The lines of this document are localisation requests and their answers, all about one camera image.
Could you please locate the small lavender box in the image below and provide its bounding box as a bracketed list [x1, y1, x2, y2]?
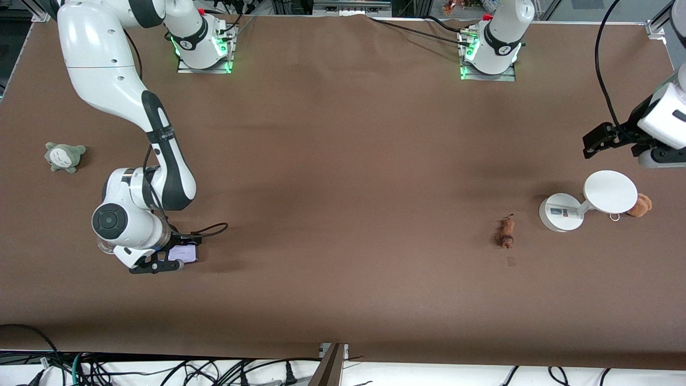
[168, 244, 198, 264]

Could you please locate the brown lion statue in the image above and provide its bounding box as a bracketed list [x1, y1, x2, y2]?
[494, 213, 516, 249]

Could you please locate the white round desk lamp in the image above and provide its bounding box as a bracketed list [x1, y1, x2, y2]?
[539, 170, 638, 233]

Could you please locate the grey green plush toy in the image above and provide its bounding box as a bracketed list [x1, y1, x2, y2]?
[44, 142, 87, 174]

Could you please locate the brown table cover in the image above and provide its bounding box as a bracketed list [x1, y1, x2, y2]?
[0, 10, 686, 370]

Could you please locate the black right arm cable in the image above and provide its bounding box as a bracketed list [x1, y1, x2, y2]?
[144, 145, 229, 253]

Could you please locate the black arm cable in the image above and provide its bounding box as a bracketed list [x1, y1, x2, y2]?
[144, 145, 229, 253]
[595, 0, 625, 132]

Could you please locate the brown plush keychain toy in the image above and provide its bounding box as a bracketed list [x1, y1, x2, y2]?
[626, 194, 653, 218]

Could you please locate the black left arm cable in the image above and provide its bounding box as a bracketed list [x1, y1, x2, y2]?
[595, 0, 625, 132]

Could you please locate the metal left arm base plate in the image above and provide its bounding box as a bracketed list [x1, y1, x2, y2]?
[458, 27, 518, 82]

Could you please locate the black looped floor cable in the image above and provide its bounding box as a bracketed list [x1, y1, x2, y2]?
[0, 324, 62, 386]

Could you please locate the white metal bracket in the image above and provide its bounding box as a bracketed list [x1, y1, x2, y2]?
[319, 343, 350, 361]

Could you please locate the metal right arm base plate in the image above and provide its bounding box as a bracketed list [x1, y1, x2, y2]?
[177, 24, 236, 75]

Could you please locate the brown wooden post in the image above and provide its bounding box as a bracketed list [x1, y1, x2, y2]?
[307, 343, 346, 386]

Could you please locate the black cable on table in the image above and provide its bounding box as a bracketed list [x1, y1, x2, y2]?
[367, 15, 472, 48]

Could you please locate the grey metal rail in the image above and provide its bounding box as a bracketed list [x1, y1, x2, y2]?
[311, 0, 394, 16]

